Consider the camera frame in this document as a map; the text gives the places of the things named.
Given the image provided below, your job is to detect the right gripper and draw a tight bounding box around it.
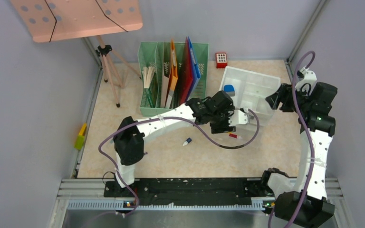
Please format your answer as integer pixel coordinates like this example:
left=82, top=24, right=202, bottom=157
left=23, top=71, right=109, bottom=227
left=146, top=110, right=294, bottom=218
left=266, top=83, right=312, bottom=114

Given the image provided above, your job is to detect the clear plastic drawer unit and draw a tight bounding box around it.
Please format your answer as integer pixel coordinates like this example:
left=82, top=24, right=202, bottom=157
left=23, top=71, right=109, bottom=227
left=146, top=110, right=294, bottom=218
left=220, top=66, right=281, bottom=138

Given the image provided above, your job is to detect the red translucent file folder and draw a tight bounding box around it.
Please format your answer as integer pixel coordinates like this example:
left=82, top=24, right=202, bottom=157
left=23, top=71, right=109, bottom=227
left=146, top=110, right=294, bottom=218
left=178, top=37, right=193, bottom=105

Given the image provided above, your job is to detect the green file rack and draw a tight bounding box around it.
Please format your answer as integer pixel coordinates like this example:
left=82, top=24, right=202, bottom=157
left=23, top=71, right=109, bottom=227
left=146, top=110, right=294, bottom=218
left=138, top=41, right=209, bottom=117

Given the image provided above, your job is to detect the green children's book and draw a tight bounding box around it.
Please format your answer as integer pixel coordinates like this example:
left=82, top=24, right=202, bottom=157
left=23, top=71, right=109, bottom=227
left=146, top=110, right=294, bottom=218
left=142, top=66, right=155, bottom=108

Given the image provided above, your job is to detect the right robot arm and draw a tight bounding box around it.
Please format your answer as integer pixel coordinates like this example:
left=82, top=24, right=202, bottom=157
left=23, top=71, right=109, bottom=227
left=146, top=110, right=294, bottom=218
left=259, top=82, right=337, bottom=228

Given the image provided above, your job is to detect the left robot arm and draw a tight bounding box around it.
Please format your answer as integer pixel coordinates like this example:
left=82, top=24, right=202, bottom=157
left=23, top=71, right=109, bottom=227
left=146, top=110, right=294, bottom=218
left=113, top=91, right=247, bottom=196

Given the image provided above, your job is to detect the red dropper bottle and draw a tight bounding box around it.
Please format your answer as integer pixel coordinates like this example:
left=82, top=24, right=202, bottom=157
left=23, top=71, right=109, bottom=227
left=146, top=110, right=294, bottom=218
left=229, top=133, right=242, bottom=140

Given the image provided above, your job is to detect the blue eraser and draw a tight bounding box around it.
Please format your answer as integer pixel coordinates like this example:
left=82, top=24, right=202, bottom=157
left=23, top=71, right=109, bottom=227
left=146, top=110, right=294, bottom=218
left=223, top=84, right=236, bottom=97

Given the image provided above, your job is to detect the red small box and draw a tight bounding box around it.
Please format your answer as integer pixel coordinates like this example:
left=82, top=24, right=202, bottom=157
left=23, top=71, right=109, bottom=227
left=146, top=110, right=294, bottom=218
left=215, top=52, right=228, bottom=69

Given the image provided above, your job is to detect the orange file folder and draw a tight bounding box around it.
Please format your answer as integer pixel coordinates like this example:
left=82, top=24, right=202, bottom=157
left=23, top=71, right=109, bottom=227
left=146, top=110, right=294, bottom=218
left=165, top=39, right=178, bottom=108

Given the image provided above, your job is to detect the pink lamp stand pole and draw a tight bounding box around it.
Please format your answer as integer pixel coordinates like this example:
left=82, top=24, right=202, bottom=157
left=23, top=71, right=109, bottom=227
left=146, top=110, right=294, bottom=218
left=95, top=35, right=142, bottom=108

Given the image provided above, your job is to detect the black lamp clamp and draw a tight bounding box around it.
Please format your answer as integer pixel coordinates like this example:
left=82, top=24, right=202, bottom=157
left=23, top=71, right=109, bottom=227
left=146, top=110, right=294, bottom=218
left=96, top=45, right=112, bottom=56

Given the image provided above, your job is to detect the yellow green clamp tool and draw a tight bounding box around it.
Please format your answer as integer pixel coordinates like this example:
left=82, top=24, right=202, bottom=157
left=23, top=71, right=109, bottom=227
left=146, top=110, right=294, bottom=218
left=74, top=123, right=87, bottom=151

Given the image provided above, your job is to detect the pink perforated lamp panel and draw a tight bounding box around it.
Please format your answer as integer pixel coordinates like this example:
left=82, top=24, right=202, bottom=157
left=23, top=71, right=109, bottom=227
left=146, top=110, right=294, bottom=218
left=11, top=0, right=143, bottom=43

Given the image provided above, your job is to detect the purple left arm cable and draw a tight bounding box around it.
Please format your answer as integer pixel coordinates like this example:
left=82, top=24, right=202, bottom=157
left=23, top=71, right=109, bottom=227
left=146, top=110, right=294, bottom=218
left=98, top=108, right=260, bottom=218

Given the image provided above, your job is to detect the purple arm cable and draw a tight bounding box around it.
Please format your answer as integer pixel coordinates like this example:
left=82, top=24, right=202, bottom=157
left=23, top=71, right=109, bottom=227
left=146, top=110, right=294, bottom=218
left=98, top=108, right=260, bottom=218
left=267, top=51, right=316, bottom=228

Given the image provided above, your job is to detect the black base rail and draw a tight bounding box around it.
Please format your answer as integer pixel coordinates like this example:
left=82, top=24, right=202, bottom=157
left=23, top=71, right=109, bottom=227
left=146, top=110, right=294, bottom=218
left=104, top=178, right=275, bottom=210

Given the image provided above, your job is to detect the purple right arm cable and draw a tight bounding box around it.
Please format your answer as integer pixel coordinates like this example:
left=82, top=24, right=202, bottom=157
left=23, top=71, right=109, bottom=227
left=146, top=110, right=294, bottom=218
left=267, top=51, right=316, bottom=228

